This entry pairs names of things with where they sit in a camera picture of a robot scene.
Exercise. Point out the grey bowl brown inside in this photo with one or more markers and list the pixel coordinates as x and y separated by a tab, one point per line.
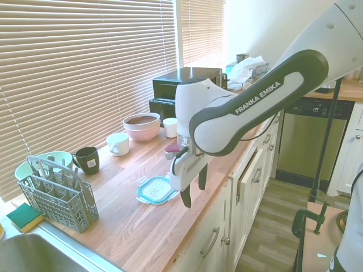
141	120

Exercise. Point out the black foil covered tray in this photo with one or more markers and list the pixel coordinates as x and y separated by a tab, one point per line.
323	89

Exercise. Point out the tall white cup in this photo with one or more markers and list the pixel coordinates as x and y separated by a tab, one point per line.
170	129

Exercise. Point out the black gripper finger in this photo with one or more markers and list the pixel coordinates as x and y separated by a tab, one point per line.
186	198
203	178

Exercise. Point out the ajar white drawer front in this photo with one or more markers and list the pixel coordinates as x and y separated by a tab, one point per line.
249	175

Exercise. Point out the white plastic bag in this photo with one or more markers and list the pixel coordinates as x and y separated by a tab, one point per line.
241	69

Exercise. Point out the wide white mug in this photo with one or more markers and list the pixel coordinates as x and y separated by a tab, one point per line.
120	146

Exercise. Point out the brown mounting board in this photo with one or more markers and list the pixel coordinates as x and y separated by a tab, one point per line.
317	249

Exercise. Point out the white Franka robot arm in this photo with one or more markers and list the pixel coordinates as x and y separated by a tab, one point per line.
255	99

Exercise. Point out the green yellow sponge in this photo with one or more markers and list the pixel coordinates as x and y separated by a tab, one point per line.
24	216

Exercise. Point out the black mug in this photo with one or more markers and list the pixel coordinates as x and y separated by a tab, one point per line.
89	161

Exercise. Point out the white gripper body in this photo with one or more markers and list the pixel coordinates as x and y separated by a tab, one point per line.
187	173

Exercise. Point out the white side cabinet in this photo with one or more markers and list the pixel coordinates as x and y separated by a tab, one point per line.
350	158

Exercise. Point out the grey plastic cutlery basket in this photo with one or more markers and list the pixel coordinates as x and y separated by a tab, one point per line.
56	209

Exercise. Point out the black toaster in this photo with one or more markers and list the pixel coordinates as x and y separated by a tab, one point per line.
158	109

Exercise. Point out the white lower cabinets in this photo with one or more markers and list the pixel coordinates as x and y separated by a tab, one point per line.
198	226

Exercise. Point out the stainless steel sink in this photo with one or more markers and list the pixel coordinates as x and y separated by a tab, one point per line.
28	255

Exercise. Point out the pink bowl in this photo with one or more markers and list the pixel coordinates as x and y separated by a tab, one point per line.
141	135

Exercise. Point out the green metal clamp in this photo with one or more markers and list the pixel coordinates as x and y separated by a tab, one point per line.
299	219

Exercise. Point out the mint green bowl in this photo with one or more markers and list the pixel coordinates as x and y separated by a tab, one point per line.
63	158

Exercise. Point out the clear pouch dark trim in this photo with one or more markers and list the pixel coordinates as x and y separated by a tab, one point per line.
259	70

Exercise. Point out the beige window blind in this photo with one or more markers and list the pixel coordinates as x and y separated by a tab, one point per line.
71	71
201	28

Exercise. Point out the dark glass jar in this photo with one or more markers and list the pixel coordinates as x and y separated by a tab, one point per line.
242	58

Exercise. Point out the teal rimmed container lid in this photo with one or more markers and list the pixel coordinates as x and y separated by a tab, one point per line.
154	190

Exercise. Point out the silver cabinet knob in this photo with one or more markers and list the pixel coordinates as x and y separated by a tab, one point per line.
225	241

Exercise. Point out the stainless steel dishwasher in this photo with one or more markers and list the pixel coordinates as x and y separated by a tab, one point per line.
300	141

